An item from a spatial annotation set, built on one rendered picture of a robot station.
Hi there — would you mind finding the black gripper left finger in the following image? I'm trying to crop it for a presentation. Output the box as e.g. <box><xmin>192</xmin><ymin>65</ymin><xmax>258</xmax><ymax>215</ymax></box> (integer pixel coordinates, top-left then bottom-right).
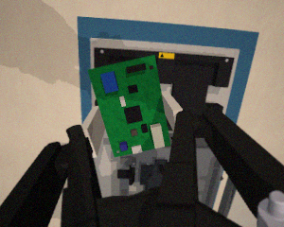
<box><xmin>0</xmin><ymin>106</ymin><xmax>105</xmax><ymax>227</ymax></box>

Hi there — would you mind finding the green circuit board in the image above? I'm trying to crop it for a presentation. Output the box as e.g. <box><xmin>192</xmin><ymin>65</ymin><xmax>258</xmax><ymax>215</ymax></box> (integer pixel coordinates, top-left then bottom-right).
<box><xmin>88</xmin><ymin>55</ymin><xmax>170</xmax><ymax>157</ymax></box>

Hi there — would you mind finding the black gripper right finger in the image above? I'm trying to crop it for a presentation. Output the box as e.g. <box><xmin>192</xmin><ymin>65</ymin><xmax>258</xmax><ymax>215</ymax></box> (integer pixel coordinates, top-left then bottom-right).
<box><xmin>150</xmin><ymin>91</ymin><xmax>284</xmax><ymax>227</ymax></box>

